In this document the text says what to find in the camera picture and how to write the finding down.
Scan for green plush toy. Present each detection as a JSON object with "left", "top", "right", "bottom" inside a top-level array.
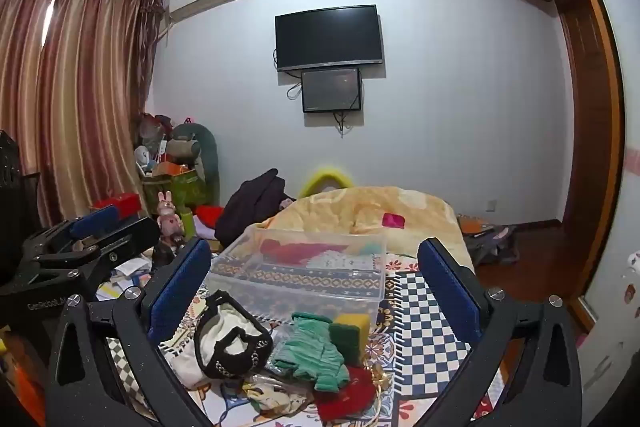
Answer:
[{"left": 167, "top": 119, "right": 221, "bottom": 208}]

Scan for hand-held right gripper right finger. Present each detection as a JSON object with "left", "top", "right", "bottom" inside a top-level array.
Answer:
[{"left": 417, "top": 237, "right": 583, "bottom": 427}]

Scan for clear plastic bag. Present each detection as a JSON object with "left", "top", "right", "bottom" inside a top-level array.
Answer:
[{"left": 250, "top": 364, "right": 321, "bottom": 395}]

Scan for black and white garment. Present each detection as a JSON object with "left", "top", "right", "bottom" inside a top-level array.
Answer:
[{"left": 194, "top": 291, "right": 273, "bottom": 380}]

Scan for cream printed sock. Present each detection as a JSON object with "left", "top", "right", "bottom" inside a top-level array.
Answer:
[{"left": 242, "top": 379, "right": 313, "bottom": 415}]

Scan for red fuzzy cloth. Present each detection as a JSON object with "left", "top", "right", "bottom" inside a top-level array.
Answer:
[{"left": 315, "top": 364, "right": 378, "bottom": 423}]

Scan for green gift bag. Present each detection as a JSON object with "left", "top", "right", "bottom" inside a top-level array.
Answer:
[{"left": 142, "top": 169, "right": 208, "bottom": 214}]

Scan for yellow blanket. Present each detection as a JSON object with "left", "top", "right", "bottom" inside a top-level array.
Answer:
[{"left": 260, "top": 187, "right": 476, "bottom": 275}]

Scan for small wall monitor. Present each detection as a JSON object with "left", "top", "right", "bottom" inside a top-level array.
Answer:
[{"left": 301, "top": 68, "right": 362, "bottom": 114}]

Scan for striped brown curtain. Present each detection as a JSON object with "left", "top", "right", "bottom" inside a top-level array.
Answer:
[{"left": 0, "top": 0, "right": 166, "bottom": 228}]

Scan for red box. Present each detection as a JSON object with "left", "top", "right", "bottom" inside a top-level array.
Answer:
[{"left": 92, "top": 193, "right": 141, "bottom": 220}]

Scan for scattered papers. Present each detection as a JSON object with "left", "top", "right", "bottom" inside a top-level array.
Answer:
[{"left": 95, "top": 252, "right": 152, "bottom": 303}]

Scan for black jacket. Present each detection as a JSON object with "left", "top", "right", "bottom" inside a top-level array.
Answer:
[{"left": 215, "top": 168, "right": 301, "bottom": 253}]

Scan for red knitted cloth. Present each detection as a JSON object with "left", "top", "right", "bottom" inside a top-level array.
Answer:
[{"left": 259, "top": 238, "right": 346, "bottom": 265}]

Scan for white patterned cloth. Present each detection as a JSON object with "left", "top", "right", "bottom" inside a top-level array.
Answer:
[{"left": 305, "top": 252, "right": 373, "bottom": 271}]

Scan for pile of toys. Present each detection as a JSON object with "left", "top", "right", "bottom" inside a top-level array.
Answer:
[{"left": 132, "top": 112, "right": 173, "bottom": 178}]

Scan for clear plastic storage box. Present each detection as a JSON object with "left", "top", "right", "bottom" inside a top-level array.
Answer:
[{"left": 207, "top": 227, "right": 388, "bottom": 325}]

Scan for yellow green sponge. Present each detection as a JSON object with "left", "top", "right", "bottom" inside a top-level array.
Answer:
[{"left": 328, "top": 313, "right": 371, "bottom": 368}]

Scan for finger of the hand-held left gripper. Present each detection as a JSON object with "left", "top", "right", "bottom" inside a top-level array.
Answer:
[
  {"left": 22, "top": 205, "right": 121, "bottom": 260},
  {"left": 30, "top": 217, "right": 162, "bottom": 303}
]

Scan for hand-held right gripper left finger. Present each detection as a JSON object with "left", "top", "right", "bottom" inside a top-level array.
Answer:
[{"left": 44, "top": 237, "right": 213, "bottom": 427}]

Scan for wooden wardrobe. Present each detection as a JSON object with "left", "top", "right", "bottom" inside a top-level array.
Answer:
[{"left": 479, "top": 0, "right": 626, "bottom": 323}]

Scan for pink rabbit toy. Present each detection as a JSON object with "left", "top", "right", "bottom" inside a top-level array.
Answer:
[{"left": 156, "top": 190, "right": 186, "bottom": 242}]

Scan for green knitted gloves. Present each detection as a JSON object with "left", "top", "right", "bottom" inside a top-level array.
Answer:
[{"left": 272, "top": 312, "right": 351, "bottom": 393}]

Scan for large wall television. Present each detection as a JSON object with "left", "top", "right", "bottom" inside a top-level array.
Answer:
[{"left": 275, "top": 5, "right": 385, "bottom": 72}]

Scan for patterned bed sheet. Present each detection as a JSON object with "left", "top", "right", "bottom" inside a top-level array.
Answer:
[{"left": 160, "top": 252, "right": 506, "bottom": 427}]

